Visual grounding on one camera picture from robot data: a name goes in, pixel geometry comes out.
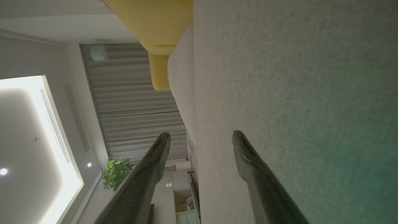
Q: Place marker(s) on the large grey sofa ottoman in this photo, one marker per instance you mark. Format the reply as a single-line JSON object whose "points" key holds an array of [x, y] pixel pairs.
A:
{"points": [[295, 93]]}

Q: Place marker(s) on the green potted plant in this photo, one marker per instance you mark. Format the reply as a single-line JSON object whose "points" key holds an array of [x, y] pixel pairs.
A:
{"points": [[115, 174]]}

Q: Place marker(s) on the grey sofa seat cushion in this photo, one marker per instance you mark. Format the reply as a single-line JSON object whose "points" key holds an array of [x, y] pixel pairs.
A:
{"points": [[182, 81]]}

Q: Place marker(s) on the long ceiling air vent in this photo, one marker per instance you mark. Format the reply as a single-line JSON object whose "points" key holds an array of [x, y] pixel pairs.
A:
{"points": [[55, 126]]}

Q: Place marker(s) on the white open cabinet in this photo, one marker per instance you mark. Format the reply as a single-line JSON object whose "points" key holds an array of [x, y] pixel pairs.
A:
{"points": [[182, 186]]}

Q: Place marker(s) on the large yellow sofa back cushion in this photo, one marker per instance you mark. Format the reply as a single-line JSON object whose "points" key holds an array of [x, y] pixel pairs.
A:
{"points": [[155, 18]]}

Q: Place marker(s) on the grey pleated curtain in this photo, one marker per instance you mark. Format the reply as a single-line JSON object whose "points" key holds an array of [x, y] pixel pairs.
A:
{"points": [[133, 102]]}

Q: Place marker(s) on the white ribbed vase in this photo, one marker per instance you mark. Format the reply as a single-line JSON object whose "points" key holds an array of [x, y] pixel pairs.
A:
{"points": [[183, 165]]}

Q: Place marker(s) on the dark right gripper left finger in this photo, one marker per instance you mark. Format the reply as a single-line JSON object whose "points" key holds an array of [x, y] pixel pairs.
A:
{"points": [[136, 193]]}

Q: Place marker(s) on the pale green round device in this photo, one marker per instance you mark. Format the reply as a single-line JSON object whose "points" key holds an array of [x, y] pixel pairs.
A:
{"points": [[99, 53]]}

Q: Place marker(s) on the pale toy figure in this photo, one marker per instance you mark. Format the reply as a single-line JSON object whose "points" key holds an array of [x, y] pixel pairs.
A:
{"points": [[188, 203]]}

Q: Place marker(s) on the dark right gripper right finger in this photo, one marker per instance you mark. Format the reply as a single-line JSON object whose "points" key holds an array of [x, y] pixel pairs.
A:
{"points": [[267, 193]]}

